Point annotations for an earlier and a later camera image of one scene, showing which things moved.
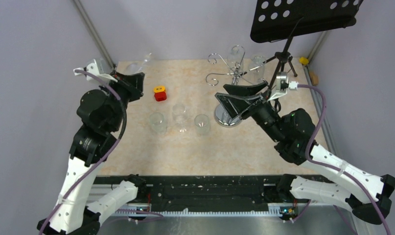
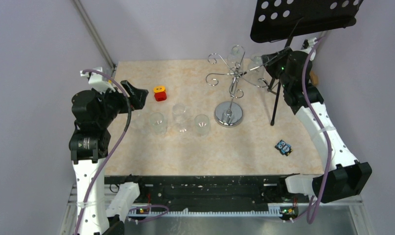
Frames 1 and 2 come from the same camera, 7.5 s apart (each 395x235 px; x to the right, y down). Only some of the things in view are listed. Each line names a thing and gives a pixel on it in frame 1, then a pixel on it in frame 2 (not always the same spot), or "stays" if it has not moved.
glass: (202, 122) stays
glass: (133, 68) to (141, 122)
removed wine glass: (157, 124) stays
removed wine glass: (179, 111) stays
